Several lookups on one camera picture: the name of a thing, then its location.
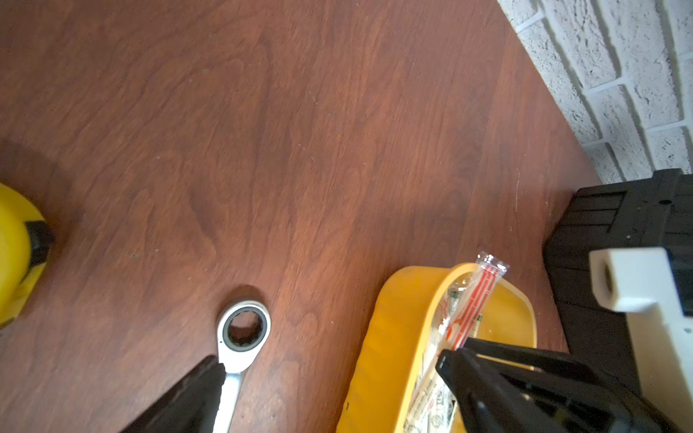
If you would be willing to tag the black plastic toolbox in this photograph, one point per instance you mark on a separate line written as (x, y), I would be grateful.
(654, 212)

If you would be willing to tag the yellow plastic storage box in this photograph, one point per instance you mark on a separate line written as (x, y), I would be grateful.
(380, 391)

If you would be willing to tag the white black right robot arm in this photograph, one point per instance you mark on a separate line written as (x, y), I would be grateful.
(655, 314)

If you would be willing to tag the red striped chopsticks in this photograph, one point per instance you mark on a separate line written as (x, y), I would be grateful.
(471, 303)

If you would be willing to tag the yellow tape measure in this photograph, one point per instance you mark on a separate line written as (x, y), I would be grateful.
(26, 242)

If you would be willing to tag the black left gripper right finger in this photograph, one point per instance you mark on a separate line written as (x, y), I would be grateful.
(505, 388)

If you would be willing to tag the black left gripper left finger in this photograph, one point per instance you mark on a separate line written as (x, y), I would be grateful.
(191, 405)

